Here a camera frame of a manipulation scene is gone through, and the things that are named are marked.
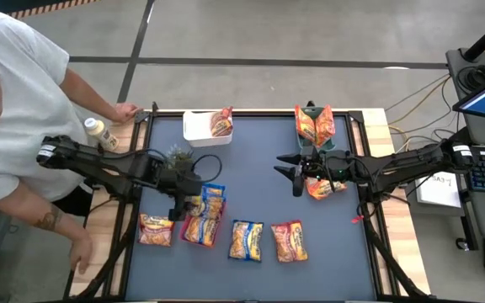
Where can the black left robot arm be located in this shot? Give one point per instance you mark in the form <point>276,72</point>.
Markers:
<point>99,162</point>

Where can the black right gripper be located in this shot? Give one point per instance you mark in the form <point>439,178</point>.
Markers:
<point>331,168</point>

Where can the person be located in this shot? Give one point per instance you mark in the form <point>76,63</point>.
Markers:
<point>23,105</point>

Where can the teal plastic bin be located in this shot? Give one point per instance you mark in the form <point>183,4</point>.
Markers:
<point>326,143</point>

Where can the small green artificial plant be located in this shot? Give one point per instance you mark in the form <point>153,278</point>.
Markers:
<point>179,155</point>

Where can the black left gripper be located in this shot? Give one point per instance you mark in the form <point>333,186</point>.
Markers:
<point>179,185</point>

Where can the cream bottle with white cap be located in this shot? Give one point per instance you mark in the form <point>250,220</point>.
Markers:
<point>101,134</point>

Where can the black metal table frame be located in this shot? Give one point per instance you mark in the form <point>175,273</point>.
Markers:
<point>268,113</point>

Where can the pink plastic bin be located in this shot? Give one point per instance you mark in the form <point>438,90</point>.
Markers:
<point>183,235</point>

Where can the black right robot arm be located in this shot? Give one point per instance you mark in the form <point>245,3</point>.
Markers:
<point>394,162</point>

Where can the person's left hand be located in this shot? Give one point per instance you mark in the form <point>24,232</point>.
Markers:
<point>125,113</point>

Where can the person's right hand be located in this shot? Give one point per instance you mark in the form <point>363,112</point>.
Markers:
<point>80,254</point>

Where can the person's hand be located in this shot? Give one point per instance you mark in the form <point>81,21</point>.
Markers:
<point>80,254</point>
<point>125,113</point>

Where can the white labelled paper box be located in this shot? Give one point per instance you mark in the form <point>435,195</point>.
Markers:
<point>436,191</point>

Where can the blue-grey table mat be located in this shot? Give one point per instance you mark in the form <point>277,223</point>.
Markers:
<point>331,269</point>

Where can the red Maruchan noodle pack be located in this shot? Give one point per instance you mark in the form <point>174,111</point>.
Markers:
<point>221,124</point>
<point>156,230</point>
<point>290,242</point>

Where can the orange Maruchan noodle pack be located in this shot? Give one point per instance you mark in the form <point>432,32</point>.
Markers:
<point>305,125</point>
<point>326,124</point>
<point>320,190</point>

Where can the black caster wheel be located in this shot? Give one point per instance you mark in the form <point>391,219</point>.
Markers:
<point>462,244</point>

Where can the white plastic bin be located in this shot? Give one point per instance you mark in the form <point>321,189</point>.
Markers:
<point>198,128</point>

